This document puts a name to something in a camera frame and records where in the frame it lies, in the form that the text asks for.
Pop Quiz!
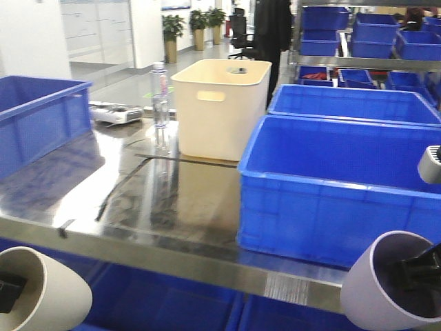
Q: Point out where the metal shelf with bins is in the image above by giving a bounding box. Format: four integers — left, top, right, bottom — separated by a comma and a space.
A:
289, 0, 441, 104

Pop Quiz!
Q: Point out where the rear blue plastic bin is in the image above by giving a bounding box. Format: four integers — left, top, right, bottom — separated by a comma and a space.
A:
268, 84, 440, 128

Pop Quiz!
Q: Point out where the clear water bottle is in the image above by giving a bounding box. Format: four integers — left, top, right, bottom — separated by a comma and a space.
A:
150, 62, 170, 128

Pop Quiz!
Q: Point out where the stainless steel table frame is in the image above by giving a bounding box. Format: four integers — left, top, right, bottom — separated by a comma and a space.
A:
1, 119, 345, 312

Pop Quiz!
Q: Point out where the blue plastic bin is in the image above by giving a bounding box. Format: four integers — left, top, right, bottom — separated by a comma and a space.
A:
268, 84, 440, 128
1, 76, 92, 178
237, 115, 440, 267

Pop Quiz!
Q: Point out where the cream plastic storage bin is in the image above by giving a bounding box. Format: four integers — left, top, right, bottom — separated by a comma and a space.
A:
171, 59, 271, 161

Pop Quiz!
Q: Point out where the person in black clothes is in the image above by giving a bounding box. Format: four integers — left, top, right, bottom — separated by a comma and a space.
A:
254, 0, 292, 107

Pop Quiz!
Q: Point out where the front blue plastic bin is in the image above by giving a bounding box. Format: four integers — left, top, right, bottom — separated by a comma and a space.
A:
237, 115, 440, 267

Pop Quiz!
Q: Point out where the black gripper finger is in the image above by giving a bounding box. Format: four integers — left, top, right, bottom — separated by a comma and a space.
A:
1, 271, 28, 314
396, 244, 440, 290

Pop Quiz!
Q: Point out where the black office chair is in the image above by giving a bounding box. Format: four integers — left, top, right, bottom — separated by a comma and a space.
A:
227, 8, 258, 60

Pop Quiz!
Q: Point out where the white power strip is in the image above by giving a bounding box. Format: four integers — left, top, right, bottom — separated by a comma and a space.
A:
90, 103, 144, 125

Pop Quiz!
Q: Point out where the beige plastic cup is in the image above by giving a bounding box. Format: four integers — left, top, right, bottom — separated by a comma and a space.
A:
1, 246, 92, 330

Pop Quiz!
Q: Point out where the left blue plastic bin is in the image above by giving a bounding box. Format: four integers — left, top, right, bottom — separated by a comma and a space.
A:
1, 76, 92, 178

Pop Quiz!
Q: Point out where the lower left blue bin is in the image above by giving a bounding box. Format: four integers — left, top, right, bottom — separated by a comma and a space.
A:
44, 249, 243, 330

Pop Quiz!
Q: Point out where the lower right blue bin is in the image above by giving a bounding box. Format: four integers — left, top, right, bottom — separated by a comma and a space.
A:
238, 295, 359, 330

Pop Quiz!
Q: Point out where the purple plastic cup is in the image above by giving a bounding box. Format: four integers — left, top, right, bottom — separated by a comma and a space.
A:
340, 230, 440, 330

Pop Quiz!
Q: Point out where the grey cup in bin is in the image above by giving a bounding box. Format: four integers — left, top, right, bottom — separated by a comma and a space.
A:
418, 145, 441, 184

